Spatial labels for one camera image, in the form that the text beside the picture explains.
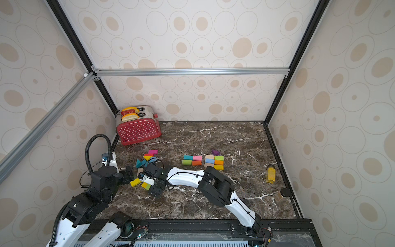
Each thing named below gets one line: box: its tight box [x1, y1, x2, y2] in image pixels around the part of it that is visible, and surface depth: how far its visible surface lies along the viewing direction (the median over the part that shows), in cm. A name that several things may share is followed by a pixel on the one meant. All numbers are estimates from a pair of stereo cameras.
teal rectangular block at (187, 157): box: [183, 154, 193, 161], surface depth 102 cm
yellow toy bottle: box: [265, 164, 277, 185], surface depth 91 cm
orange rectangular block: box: [214, 159, 224, 166], surface depth 99 cm
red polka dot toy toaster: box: [114, 105, 163, 146], surface depth 102 cm
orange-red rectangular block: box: [191, 160, 203, 166], surface depth 99 cm
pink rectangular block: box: [192, 155, 203, 161], surface depth 102 cm
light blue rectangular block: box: [205, 158, 215, 165], surface depth 99 cm
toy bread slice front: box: [121, 113, 140, 122], surface depth 96 cm
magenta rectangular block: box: [148, 149, 159, 155], surface depth 105 cm
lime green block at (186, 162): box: [182, 159, 192, 166], surface depth 99 cm
